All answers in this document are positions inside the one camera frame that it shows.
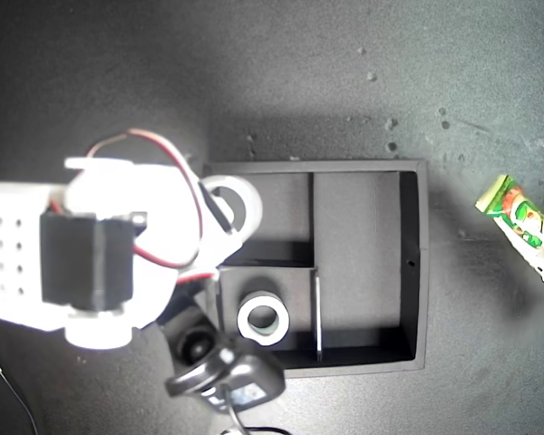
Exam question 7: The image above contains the small black camera box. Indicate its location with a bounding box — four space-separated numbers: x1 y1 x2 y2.
162 307 287 411

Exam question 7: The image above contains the black tray with wells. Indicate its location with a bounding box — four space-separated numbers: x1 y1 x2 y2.
199 158 432 380

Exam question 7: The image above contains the thin grey wire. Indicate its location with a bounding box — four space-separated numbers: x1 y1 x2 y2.
0 339 40 435

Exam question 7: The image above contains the black camera cable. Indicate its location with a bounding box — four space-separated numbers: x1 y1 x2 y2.
220 382 298 435

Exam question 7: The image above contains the green printed snack bar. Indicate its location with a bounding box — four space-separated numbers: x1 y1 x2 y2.
474 174 544 295

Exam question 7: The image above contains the white tape roll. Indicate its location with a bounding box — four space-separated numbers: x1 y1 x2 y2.
201 174 265 237
236 292 291 348

